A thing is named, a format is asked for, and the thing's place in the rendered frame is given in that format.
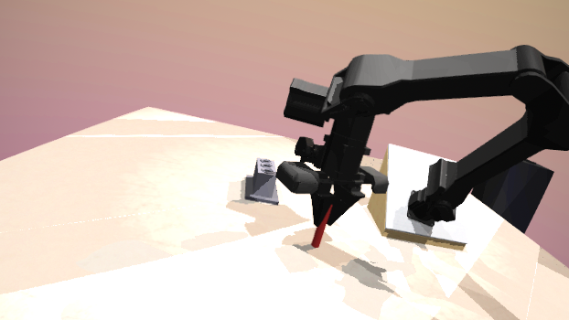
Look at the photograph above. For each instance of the red peg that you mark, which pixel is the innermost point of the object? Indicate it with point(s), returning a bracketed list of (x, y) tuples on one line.
[(320, 230)]

